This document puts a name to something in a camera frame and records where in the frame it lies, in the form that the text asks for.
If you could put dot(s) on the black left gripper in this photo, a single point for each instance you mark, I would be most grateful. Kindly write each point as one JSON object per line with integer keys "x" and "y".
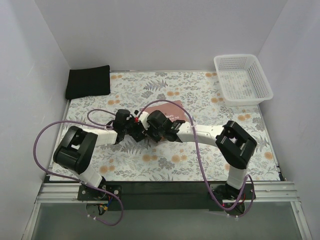
{"x": 133, "y": 129}

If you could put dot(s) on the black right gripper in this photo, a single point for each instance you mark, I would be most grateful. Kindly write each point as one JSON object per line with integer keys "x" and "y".
{"x": 152, "y": 132}

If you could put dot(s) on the pink t shirt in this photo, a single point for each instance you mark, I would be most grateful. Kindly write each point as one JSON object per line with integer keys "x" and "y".
{"x": 171, "y": 111}

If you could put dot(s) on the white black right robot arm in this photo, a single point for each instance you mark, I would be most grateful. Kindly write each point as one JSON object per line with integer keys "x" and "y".
{"x": 236, "y": 145}

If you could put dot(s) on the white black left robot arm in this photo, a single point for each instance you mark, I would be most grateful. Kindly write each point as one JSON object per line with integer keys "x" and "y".
{"x": 76, "y": 148}

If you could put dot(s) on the floral patterned table mat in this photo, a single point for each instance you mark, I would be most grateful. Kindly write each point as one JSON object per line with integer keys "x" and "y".
{"x": 200, "y": 94}

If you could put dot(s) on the folded black t shirt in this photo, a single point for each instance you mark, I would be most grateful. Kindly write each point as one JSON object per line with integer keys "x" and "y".
{"x": 88, "y": 82}

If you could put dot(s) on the white plastic basket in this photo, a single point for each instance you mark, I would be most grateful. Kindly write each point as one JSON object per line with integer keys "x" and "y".
{"x": 242, "y": 80}

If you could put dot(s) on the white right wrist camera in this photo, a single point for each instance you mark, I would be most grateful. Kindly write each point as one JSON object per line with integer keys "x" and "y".
{"x": 141, "y": 120}

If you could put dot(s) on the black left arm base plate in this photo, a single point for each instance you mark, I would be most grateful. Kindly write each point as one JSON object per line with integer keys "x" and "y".
{"x": 86, "y": 193}

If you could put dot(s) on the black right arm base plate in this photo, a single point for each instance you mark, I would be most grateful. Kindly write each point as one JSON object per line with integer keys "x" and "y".
{"x": 222, "y": 191}

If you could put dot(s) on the aluminium frame rail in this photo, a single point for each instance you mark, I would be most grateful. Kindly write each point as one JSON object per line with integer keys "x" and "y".
{"x": 168, "y": 211}

